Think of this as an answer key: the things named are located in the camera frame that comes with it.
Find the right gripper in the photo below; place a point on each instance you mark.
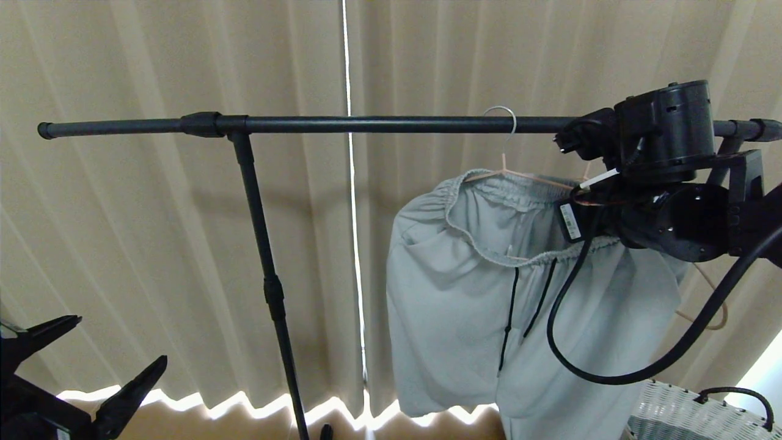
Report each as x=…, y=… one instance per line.
x=672, y=220

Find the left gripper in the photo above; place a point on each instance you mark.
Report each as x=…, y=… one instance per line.
x=30, y=415

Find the pink clothes hanger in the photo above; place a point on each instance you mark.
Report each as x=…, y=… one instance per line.
x=504, y=162
x=725, y=308

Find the pale grey shorts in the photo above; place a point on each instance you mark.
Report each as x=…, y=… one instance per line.
x=458, y=305

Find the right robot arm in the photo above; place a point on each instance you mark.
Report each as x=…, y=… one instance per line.
x=666, y=128

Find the white laundry basket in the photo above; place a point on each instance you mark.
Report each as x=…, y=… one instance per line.
x=666, y=409

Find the black clothes rack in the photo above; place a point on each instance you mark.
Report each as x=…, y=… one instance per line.
x=366, y=124

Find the beige curtain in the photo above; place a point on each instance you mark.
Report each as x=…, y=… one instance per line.
x=153, y=244

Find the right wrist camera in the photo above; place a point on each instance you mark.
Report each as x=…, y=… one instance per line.
x=586, y=137

